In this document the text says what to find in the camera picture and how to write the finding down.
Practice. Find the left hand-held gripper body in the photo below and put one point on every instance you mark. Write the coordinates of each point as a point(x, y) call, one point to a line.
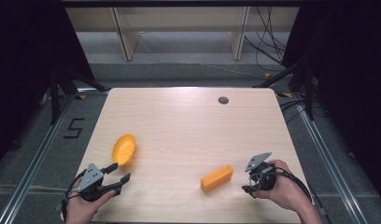
point(90, 182)

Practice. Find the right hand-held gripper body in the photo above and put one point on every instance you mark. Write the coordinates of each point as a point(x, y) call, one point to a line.
point(262, 179)

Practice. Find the orange rectangular block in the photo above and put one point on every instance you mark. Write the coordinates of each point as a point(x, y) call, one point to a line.
point(216, 179)

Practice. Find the person's right hand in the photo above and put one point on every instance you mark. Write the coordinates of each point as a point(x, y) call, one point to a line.
point(285, 186)

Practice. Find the person's left hand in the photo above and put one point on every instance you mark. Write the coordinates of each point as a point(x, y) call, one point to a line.
point(82, 207)

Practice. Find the grey table grommet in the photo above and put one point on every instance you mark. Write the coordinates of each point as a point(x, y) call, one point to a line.
point(223, 100)

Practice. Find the black metal stand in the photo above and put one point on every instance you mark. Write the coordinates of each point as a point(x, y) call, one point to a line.
point(308, 90)
point(56, 93)

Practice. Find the dark curtain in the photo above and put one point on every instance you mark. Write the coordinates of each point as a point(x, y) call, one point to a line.
point(350, 93)
point(23, 77)

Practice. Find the beige wooden shelf unit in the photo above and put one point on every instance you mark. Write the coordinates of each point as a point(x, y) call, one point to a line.
point(129, 34)

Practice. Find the aluminium floor rail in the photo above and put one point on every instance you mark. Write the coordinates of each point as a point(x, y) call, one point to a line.
point(331, 161)
point(33, 165)

